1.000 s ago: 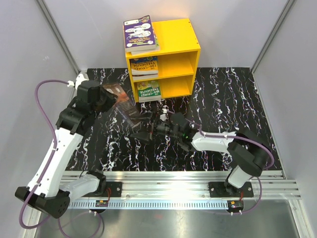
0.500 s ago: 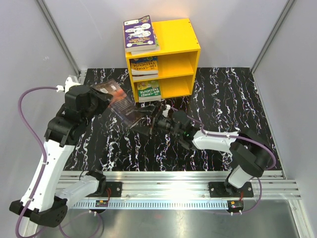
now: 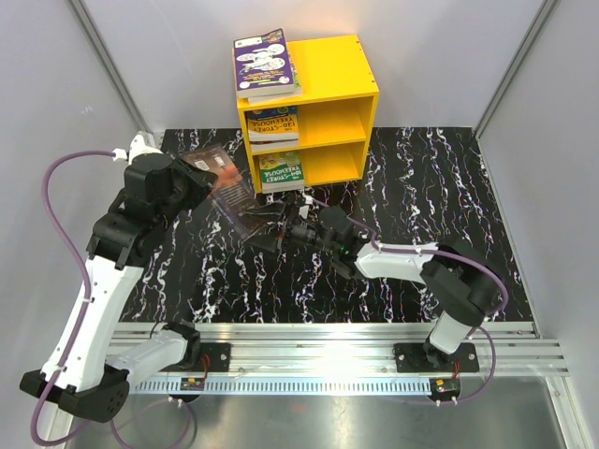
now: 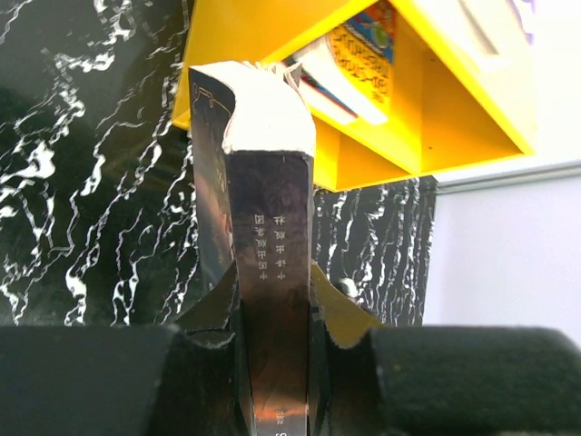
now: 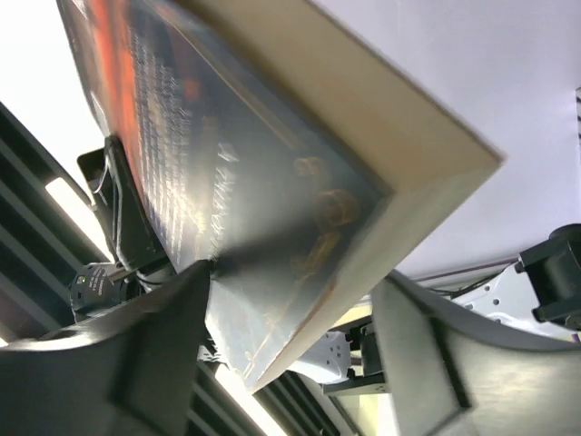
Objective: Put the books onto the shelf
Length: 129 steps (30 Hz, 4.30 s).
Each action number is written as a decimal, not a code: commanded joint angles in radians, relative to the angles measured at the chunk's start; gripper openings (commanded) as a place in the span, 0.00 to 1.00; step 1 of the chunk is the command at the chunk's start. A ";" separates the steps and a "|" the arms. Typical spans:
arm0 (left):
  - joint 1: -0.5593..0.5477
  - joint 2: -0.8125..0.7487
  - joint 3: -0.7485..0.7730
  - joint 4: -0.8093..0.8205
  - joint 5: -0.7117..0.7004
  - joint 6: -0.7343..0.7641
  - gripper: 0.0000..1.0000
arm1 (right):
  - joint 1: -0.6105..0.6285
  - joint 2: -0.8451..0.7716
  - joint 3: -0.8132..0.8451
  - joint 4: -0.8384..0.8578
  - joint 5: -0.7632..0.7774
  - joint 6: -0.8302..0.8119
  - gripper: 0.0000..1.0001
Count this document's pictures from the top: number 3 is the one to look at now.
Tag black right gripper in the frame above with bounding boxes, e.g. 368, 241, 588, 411
241, 194, 338, 260

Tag dark blue treehouse book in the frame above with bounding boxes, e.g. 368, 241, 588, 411
262, 183, 305, 195

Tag dark Tale of Two Cities book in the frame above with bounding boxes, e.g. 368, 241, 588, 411
182, 145, 266, 241

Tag green treehouse book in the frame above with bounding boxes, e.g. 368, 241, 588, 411
258, 151, 305, 187

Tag yellow 130-storey treehouse book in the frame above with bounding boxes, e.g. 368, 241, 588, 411
246, 106, 300, 142

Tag lime 65-storey treehouse book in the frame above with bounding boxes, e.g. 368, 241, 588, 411
247, 60, 303, 105

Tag purple 52-storey treehouse book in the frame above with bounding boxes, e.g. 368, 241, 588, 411
233, 28, 296, 99

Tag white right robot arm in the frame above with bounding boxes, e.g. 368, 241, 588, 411
245, 198, 508, 371

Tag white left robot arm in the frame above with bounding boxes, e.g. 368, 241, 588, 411
20, 152, 217, 423

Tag yellow wooden shelf cabinet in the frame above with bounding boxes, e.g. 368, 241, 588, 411
262, 35, 379, 186

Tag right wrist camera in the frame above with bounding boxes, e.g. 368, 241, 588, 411
293, 191, 314, 219

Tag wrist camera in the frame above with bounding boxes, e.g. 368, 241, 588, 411
293, 191, 314, 219
111, 133, 161, 165

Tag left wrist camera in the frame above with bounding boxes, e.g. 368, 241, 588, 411
111, 133, 161, 165

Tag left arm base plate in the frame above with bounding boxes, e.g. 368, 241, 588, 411
153, 341, 233, 403

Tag white slotted cable duct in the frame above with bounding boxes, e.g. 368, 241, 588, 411
132, 376, 431, 396

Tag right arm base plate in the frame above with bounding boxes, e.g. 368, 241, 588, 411
392, 341, 480, 405

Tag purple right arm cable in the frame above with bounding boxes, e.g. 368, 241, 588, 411
311, 196, 511, 406

